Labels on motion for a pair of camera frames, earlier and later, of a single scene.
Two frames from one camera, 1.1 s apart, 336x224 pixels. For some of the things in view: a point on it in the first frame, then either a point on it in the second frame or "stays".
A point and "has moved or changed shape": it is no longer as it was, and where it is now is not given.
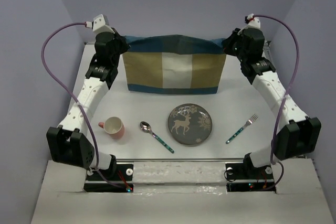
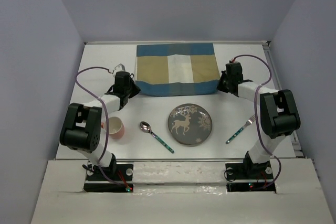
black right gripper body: [233, 46] -> [223, 84]
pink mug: [114, 126] stays
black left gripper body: [121, 48] -> [132, 90]
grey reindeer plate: [190, 124] stays
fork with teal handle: [249, 121] stays
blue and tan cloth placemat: [174, 64] has moved or changed shape
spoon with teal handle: [146, 127] stays
